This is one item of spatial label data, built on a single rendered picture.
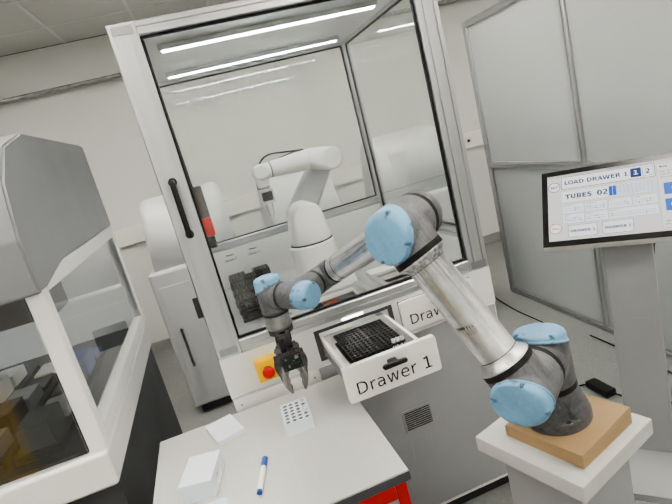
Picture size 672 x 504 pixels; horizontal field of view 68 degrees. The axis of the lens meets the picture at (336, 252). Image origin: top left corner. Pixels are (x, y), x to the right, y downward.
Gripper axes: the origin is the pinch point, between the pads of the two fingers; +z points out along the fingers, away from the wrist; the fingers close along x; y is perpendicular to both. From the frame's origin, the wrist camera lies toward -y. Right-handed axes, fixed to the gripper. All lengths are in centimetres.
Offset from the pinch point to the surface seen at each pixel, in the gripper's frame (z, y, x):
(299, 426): 9.3, 5.9, -3.0
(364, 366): -4.3, 10.9, 19.0
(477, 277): -4, -26, 75
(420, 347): -3.6, 10.0, 36.4
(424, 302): -3, -23, 52
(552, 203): -22, -27, 110
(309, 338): -4.1, -22.4, 8.8
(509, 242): 46, -202, 189
